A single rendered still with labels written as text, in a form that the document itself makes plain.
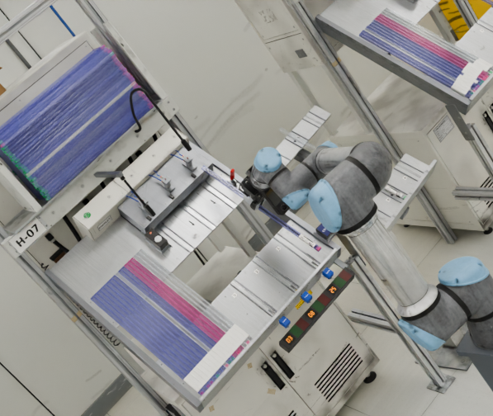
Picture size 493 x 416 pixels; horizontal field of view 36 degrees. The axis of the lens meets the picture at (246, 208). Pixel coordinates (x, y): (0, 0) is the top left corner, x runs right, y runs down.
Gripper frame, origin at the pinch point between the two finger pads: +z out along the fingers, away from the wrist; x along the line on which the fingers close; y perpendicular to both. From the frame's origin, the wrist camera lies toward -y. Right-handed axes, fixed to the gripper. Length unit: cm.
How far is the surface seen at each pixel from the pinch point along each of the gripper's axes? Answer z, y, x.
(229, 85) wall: 162, 89, -108
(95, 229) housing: 18, 38, 39
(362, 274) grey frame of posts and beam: 13.2, -39.6, -11.0
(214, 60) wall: 153, 104, -109
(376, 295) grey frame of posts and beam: 18, -48, -11
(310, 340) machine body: 50, -41, 8
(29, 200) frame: 4, 56, 49
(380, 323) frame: 36, -56, -10
